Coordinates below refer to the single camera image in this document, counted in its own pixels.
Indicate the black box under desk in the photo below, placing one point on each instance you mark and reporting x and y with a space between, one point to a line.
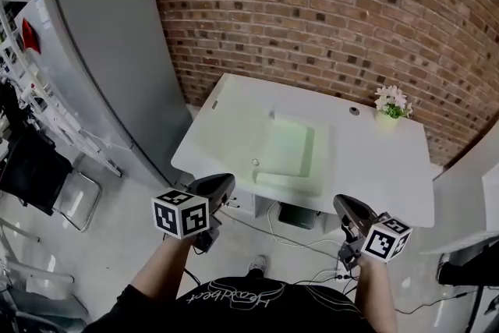
296 216

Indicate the white flowers in pot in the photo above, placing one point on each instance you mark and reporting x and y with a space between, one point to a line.
391 103

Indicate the white side cabinet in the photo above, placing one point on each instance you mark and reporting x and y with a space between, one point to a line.
464 187

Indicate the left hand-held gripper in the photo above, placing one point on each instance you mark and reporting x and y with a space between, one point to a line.
180 215

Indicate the person's left forearm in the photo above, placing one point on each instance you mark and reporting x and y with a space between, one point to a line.
165 267

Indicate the white desk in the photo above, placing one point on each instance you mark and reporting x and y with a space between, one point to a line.
374 171

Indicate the white desk drawer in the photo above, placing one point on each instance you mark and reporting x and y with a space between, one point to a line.
293 146

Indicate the person's right forearm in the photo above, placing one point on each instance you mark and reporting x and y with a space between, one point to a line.
376 292

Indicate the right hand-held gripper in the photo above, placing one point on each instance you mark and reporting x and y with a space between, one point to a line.
384 239

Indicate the person's black printed t-shirt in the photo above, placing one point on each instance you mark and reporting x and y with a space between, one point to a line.
249 310

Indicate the person's grey shoe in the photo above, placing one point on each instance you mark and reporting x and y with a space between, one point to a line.
258 263

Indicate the black bag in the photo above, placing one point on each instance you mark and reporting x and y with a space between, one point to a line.
31 171

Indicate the red magnet sticker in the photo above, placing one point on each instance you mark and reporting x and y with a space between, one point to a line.
31 37

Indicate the grey refrigerator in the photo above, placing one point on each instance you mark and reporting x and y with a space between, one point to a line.
97 70

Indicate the clear seat metal chair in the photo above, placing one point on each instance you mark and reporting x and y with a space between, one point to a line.
78 200

